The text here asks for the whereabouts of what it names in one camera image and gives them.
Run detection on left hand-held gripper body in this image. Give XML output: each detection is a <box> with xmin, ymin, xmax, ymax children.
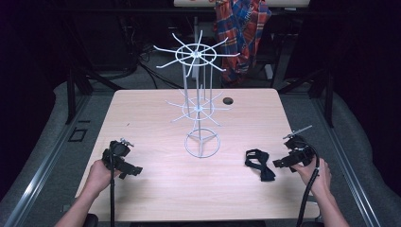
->
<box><xmin>101</xmin><ymin>137</ymin><xmax>135</xmax><ymax>174</ymax></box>

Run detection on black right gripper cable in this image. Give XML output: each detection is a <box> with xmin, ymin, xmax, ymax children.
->
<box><xmin>295</xmin><ymin>143</ymin><xmax>322</xmax><ymax>227</ymax></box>

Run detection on white wire display rack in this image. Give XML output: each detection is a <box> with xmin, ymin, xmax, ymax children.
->
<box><xmin>152</xmin><ymin>29</ymin><xmax>241</xmax><ymax>160</ymax></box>

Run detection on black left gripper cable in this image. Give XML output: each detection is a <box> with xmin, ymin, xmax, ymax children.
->
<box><xmin>108</xmin><ymin>150</ymin><xmax>117</xmax><ymax>227</ymax></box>

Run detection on black floor cables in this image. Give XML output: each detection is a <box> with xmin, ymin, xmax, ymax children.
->
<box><xmin>137</xmin><ymin>44</ymin><xmax>185</xmax><ymax>90</ymax></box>

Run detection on black chair seat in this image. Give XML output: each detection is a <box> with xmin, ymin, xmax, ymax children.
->
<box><xmin>82</xmin><ymin>213</ymin><xmax>99</xmax><ymax>227</ymax></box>

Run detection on red blue plaid cloth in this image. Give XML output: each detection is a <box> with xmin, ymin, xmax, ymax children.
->
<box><xmin>213</xmin><ymin>0</ymin><xmax>272</xmax><ymax>85</ymax></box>

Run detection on person's right hand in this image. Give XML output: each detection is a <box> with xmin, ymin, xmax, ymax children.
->
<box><xmin>290</xmin><ymin>157</ymin><xmax>333</xmax><ymax>197</ymax></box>

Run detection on black bow tie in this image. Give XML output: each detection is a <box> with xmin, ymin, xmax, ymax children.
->
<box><xmin>244</xmin><ymin>148</ymin><xmax>276</xmax><ymax>183</ymax></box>

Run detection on person's left hand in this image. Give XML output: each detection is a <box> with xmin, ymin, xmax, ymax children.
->
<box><xmin>84</xmin><ymin>159</ymin><xmax>123</xmax><ymax>199</ymax></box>

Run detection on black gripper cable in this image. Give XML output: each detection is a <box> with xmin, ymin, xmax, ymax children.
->
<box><xmin>295</xmin><ymin>143</ymin><xmax>322</xmax><ymax>227</ymax></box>
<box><xmin>108</xmin><ymin>150</ymin><xmax>117</xmax><ymax>227</ymax></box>

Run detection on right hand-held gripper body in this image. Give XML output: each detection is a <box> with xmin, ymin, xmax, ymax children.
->
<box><xmin>282</xmin><ymin>125</ymin><xmax>317</xmax><ymax>168</ymax></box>

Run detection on black metal stand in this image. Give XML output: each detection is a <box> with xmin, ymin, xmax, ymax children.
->
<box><xmin>63</xmin><ymin>61</ymin><xmax>125</xmax><ymax>126</ymax></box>
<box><xmin>276</xmin><ymin>61</ymin><xmax>336</xmax><ymax>129</ymax></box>

